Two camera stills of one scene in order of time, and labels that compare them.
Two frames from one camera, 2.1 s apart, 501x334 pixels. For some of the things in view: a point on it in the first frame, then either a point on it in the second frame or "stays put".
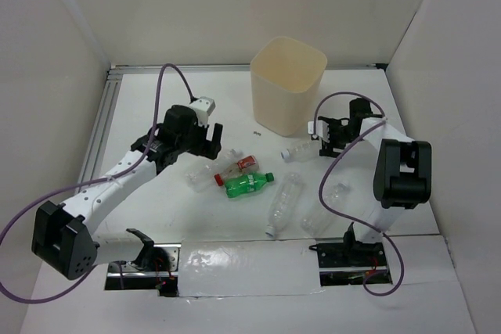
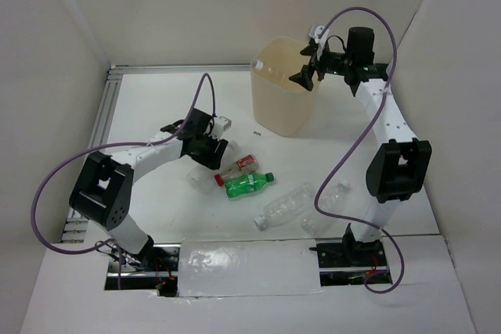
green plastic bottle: x=238 y=185 stays put
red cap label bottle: x=248 y=163 stays put
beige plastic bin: x=286 y=79 stays put
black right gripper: x=328 y=148 -> x=305 y=77
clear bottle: x=306 y=151 -> x=279 y=70
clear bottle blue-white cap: x=315 y=220 stays put
